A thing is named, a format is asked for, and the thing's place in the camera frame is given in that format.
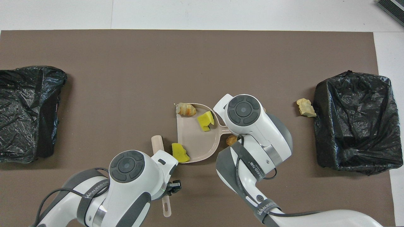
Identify brown table mat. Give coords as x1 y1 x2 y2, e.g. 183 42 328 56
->
0 30 396 227

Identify plain yellow sponge piece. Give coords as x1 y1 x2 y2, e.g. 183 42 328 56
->
171 143 190 163

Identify pale striped croissant piece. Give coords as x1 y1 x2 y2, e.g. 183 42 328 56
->
175 102 197 117

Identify bin lined with black bag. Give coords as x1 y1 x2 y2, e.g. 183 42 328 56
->
314 70 404 176
0 66 68 164

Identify beige plastic dustpan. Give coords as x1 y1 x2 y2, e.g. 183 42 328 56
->
176 103 232 163

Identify beige brush with black bristles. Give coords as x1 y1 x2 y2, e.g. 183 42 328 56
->
151 135 172 218

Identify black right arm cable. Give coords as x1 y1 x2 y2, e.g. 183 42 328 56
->
235 135 323 218

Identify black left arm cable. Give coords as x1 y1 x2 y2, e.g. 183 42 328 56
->
32 167 111 227

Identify grey ribbed panel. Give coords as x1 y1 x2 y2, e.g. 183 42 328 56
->
377 0 404 27

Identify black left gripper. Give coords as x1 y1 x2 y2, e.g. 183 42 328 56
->
163 179 182 197

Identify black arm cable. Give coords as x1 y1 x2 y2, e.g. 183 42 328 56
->
235 135 323 218
32 167 111 227

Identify yellow sponge with green pad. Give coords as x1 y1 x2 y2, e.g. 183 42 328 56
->
197 111 215 132

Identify yellowish bread chunk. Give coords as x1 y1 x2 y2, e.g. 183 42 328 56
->
296 98 317 118

